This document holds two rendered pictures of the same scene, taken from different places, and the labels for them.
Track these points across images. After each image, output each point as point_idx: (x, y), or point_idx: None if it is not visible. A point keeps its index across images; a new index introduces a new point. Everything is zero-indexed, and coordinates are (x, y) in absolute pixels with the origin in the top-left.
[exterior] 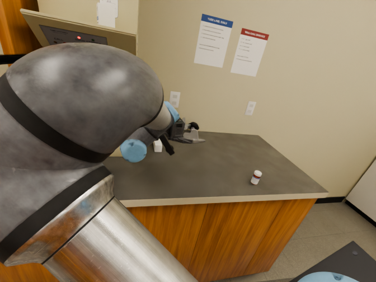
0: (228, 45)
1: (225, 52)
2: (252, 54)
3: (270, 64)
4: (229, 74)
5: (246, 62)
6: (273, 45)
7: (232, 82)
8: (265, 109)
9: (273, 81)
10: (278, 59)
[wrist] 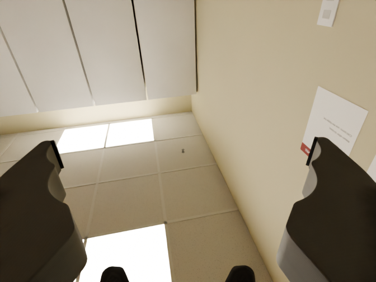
0: (365, 170)
1: (374, 161)
2: (323, 131)
3: (297, 101)
4: (371, 107)
5: (332, 120)
6: (294, 131)
7: (366, 83)
8: (301, 4)
9: (291, 67)
10: (288, 106)
